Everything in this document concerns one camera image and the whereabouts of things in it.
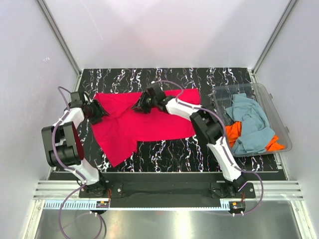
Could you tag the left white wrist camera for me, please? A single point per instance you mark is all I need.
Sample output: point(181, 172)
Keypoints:
point(87, 98)

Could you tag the aluminium frame post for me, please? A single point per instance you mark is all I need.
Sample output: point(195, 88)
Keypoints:
point(275, 33)
point(58, 35)

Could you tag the pink red t shirt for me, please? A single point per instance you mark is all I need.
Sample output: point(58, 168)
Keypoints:
point(119, 133)

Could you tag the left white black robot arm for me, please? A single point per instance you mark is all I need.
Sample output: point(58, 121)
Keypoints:
point(63, 147)

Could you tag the grey blue t shirt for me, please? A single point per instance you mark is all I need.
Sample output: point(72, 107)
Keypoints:
point(248, 112)

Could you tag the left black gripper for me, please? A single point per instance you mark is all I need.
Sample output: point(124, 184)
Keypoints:
point(100, 112)

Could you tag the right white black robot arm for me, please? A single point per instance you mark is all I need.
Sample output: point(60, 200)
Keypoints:
point(208, 127)

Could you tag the left orange connector block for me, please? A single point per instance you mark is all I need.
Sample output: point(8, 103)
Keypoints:
point(102, 204)

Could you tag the clear plastic bin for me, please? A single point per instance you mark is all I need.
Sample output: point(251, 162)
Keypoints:
point(223, 97)

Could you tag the black marble pattern mat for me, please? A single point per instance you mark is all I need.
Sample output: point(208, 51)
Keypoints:
point(181, 155)

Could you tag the right aluminium frame post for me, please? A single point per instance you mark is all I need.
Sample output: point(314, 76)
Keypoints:
point(275, 33)

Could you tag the left aluminium frame post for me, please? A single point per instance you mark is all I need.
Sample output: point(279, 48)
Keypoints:
point(58, 35)

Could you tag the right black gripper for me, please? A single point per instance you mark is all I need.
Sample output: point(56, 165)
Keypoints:
point(139, 106)

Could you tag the orange t shirt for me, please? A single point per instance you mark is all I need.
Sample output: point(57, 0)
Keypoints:
point(257, 141)

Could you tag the aluminium rail crossbar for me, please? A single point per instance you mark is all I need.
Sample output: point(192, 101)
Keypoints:
point(268, 190)

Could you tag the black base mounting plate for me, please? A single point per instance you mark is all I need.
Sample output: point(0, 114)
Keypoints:
point(138, 201)

